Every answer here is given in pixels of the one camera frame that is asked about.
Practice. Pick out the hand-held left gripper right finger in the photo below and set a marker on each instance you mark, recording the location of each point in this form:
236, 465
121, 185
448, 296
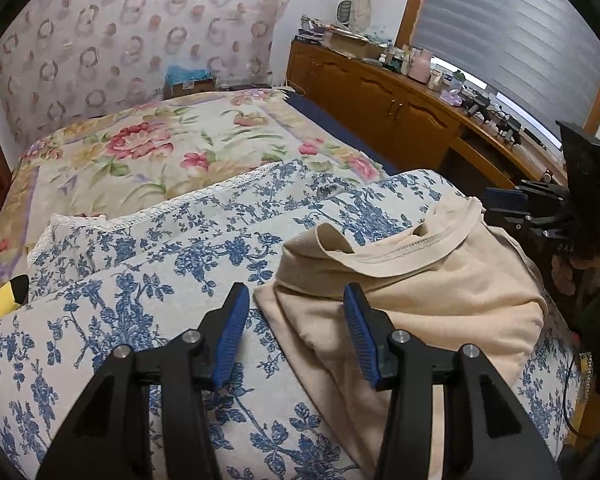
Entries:
360, 340

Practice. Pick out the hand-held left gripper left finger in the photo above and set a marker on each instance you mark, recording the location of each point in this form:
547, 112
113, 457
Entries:
232, 340

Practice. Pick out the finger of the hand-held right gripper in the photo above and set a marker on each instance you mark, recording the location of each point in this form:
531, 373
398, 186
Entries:
502, 201

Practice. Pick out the peach printed T-shirt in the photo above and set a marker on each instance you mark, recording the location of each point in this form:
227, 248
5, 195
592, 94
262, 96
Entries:
430, 300

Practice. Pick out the person's right hand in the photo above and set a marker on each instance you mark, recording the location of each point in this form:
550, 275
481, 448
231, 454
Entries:
567, 275

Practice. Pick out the small black tripod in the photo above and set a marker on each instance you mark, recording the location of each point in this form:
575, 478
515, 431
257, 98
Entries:
476, 107

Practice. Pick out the blue floral bed sheet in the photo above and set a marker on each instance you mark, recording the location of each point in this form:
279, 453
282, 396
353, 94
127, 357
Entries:
130, 310

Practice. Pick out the purple tissue pack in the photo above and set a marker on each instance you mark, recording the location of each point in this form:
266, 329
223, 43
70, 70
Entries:
452, 97

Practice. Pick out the green cap bottle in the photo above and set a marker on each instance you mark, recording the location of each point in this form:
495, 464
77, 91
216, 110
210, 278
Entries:
458, 81

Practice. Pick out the pink thermos bottle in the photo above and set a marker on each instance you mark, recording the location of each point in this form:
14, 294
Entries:
420, 66

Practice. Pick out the wooden sideboard cabinet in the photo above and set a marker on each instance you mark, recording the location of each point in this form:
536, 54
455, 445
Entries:
380, 95

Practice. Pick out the grey window blind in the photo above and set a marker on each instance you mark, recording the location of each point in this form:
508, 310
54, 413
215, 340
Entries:
505, 35

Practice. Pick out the pink flower blanket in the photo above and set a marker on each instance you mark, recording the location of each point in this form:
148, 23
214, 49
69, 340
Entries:
155, 145

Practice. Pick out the pile of papers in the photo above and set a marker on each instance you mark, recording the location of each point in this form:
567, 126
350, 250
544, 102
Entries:
345, 37

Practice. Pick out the yellow plush toy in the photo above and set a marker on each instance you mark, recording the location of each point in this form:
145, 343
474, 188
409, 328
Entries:
5, 300

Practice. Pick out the small grey fan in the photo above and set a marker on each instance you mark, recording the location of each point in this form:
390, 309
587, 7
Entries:
344, 12

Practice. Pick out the cardboard box with blue cloth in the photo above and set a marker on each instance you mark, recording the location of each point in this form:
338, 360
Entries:
190, 85

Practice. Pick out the circle patterned curtain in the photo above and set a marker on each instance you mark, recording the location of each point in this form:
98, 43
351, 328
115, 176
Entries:
130, 35

